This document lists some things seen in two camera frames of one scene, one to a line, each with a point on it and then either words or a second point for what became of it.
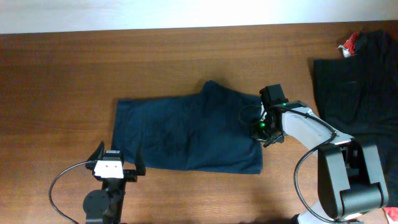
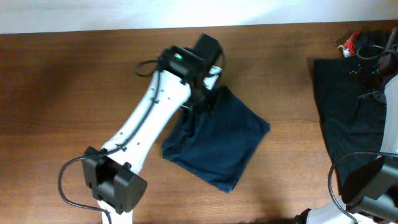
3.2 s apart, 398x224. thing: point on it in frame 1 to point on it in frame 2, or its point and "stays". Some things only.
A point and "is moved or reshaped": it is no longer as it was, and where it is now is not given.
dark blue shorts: [210, 131] is moved or reshaped
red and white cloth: [348, 48] stays
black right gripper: [256, 134] to [376, 96]
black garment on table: [357, 96] stays
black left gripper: [131, 173] to [205, 106]
